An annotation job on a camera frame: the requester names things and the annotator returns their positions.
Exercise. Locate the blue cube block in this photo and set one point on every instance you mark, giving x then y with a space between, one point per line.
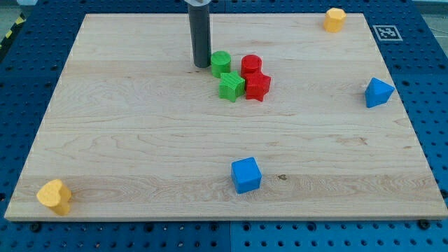
246 175

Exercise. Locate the yellow hexagon block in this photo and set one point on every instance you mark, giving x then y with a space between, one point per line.
334 20

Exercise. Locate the red star block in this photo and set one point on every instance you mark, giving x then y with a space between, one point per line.
257 85

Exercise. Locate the yellow heart block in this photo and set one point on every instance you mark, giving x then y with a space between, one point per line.
55 195

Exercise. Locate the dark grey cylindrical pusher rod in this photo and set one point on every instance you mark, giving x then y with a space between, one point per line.
198 13

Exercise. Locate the blue triangular prism block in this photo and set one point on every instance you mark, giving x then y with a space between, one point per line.
377 92

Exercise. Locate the light wooden board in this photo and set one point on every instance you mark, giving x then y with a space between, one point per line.
138 133

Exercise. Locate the red cylinder block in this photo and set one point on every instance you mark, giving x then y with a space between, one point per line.
251 64

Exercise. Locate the white fiducial marker tag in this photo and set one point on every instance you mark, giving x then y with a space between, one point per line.
385 32

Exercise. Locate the green cylinder block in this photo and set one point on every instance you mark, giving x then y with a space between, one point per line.
220 63

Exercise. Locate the green star block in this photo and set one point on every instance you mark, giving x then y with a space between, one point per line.
231 86

